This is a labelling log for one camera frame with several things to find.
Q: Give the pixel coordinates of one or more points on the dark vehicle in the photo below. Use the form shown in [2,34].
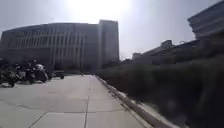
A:
[58,73]

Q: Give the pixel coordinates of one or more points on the tall building with ledges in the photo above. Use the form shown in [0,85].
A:
[208,21]

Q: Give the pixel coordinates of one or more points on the low long building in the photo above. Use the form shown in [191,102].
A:
[160,51]

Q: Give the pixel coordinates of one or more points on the pale concrete kerb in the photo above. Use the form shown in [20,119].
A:
[133,106]

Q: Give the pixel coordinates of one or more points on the row of parked motorcycles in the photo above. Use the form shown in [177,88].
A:
[23,73]

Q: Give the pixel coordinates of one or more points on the large curved grey building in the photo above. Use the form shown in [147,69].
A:
[66,43]

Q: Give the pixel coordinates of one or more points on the grey concrete slab pavement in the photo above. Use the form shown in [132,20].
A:
[66,100]

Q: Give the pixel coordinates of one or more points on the dark hedge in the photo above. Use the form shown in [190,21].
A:
[173,90]

